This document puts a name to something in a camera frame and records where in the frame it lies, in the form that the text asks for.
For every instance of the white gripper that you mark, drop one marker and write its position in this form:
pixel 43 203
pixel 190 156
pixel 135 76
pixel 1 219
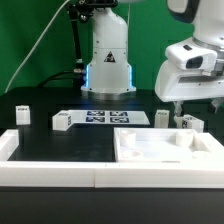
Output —
pixel 193 70

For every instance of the white square tabletop part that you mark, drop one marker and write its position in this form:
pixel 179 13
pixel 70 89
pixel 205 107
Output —
pixel 150 145

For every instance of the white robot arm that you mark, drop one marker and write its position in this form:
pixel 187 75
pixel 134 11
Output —
pixel 109 76

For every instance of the white tag base sheet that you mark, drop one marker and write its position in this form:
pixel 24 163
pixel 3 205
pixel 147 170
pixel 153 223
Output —
pixel 107 117

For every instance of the white U-shaped fence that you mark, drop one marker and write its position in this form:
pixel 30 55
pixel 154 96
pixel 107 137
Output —
pixel 104 175

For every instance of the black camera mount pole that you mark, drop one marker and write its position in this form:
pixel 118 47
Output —
pixel 81 11

